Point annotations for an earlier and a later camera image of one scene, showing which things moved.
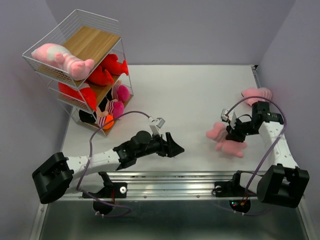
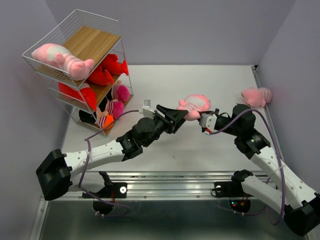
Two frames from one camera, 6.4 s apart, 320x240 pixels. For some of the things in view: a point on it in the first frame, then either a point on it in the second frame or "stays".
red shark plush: (111, 63) stays
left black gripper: (172, 150) -> (172, 114)
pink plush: (218, 134) -> (194, 104)
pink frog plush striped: (52, 54) stays
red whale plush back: (99, 77) stays
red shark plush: (86, 95) stays
